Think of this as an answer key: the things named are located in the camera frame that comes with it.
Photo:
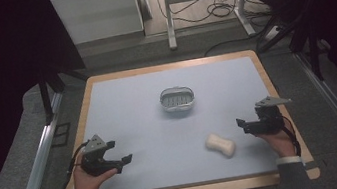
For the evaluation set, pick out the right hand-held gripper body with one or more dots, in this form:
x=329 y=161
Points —
x=269 y=116

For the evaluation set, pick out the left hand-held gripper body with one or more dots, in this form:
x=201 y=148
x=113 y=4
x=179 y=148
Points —
x=93 y=158

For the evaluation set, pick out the person's left hand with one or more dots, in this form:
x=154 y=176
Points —
x=85 y=184

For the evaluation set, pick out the person's right hand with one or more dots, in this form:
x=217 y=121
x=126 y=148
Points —
x=280 y=143

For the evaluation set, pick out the cream soap bar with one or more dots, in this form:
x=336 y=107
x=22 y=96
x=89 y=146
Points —
x=220 y=145

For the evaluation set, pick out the light blue table mat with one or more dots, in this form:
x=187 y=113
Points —
x=175 y=130

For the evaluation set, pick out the grey soap dish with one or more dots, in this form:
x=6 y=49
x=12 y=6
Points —
x=177 y=99

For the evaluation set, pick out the black metal stand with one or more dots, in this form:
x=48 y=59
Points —
x=307 y=43
x=50 y=92

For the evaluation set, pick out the white power strip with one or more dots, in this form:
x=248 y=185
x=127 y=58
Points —
x=272 y=33

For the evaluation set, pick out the white cabinet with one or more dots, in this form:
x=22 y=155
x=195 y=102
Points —
x=97 y=14

